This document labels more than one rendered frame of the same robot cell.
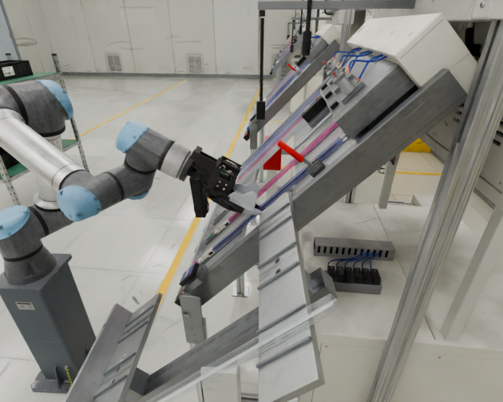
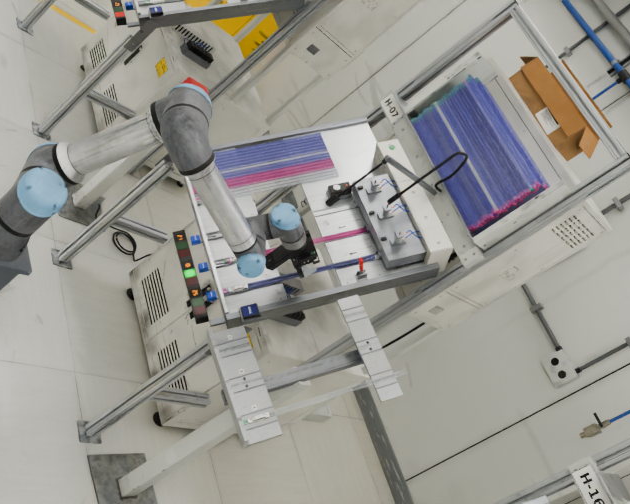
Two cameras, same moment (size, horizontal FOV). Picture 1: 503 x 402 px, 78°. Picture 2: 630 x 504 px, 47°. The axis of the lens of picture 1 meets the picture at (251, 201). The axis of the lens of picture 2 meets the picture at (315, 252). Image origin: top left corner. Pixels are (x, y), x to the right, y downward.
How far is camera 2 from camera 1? 194 cm
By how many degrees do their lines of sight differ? 56
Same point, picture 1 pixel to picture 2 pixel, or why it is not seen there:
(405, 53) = (434, 253)
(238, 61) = not seen: outside the picture
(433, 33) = (446, 252)
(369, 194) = not seen: hidden behind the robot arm
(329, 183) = (366, 288)
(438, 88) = (432, 271)
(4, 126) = (217, 178)
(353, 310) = (286, 338)
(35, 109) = not seen: hidden behind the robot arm
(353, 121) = (394, 263)
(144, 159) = (286, 236)
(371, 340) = (296, 361)
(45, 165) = (242, 229)
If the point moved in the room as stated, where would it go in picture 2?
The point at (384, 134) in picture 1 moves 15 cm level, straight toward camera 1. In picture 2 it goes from (403, 278) to (414, 313)
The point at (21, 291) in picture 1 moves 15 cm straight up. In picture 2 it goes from (7, 270) to (42, 238)
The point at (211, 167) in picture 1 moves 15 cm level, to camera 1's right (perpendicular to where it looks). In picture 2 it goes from (310, 249) to (336, 258)
